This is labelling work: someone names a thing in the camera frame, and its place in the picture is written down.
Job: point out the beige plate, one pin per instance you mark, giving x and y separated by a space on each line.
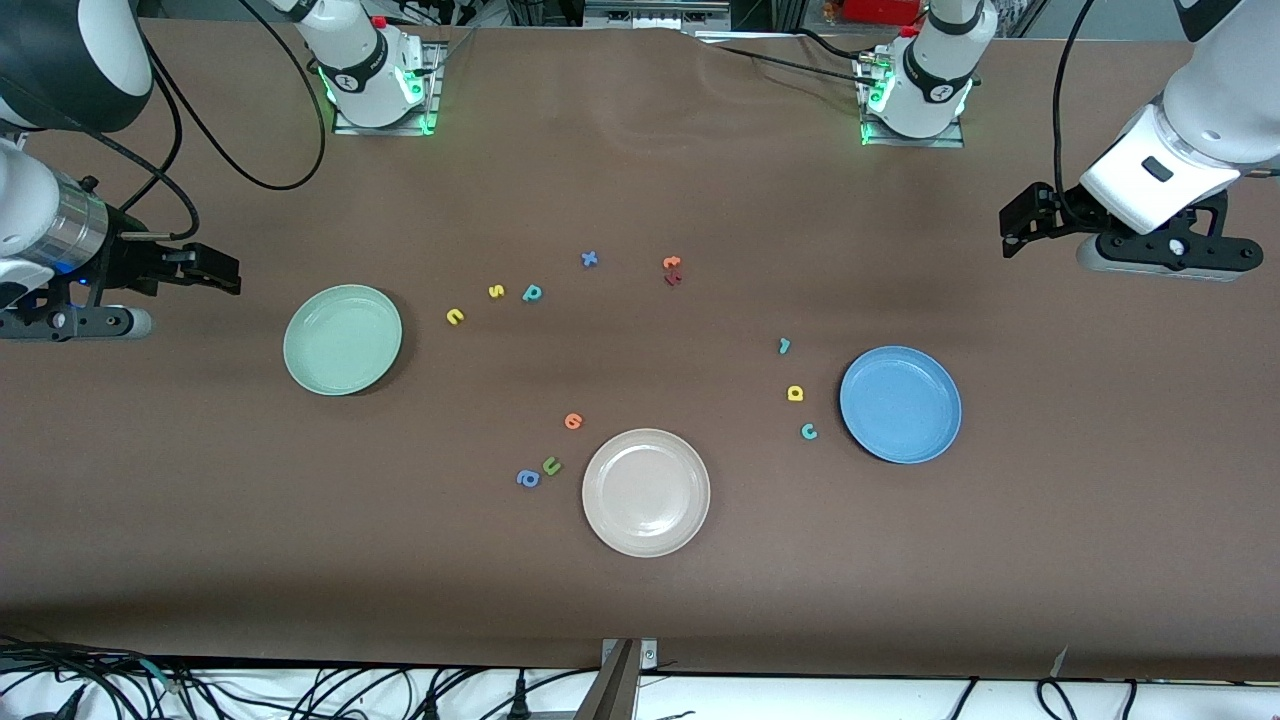
646 492

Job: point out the grey metal post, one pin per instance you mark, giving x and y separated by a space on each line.
612 690

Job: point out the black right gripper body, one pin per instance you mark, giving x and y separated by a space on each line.
127 262

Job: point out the metal table edge bracket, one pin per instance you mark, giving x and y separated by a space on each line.
648 655

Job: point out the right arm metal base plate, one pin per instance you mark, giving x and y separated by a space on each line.
432 100

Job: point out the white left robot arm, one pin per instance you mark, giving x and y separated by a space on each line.
1220 90

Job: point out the green letter u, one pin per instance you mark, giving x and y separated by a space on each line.
551 468

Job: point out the blue letter a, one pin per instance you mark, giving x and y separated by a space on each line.
528 479

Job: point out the green plate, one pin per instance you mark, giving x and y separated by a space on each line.
342 340

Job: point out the black power plug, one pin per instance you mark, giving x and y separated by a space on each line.
431 706
520 695

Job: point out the red box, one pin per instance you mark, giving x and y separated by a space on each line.
880 10

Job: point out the blue plate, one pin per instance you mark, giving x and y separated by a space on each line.
900 404

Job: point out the brown table cover sheet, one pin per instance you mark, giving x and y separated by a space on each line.
640 610

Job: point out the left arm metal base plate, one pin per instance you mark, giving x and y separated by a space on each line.
958 138

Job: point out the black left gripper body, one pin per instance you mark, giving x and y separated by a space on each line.
1052 212

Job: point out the silver metal frame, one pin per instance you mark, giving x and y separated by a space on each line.
655 14

